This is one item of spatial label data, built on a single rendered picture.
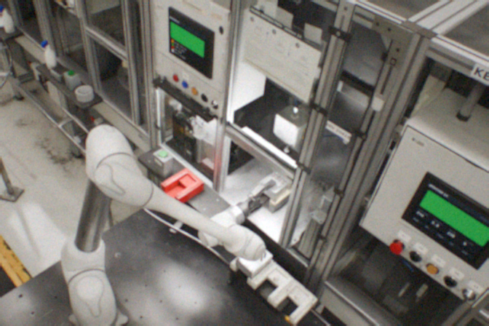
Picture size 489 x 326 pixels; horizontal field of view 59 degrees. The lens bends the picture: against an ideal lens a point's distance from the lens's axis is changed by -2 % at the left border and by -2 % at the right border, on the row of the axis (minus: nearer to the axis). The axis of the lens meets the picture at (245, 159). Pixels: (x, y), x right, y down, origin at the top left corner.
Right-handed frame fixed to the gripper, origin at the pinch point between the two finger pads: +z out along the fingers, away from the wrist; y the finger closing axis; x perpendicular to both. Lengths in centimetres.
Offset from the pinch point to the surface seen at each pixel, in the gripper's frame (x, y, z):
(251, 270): -20.9, -7.2, -33.0
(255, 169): 18.3, -9.0, 11.7
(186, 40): 39, 65, -17
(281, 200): -6.5, -3.1, 1.8
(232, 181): 20.2, -9.0, -2.7
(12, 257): 119, -100, -91
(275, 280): -29.3, -12.6, -26.3
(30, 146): 207, -100, -34
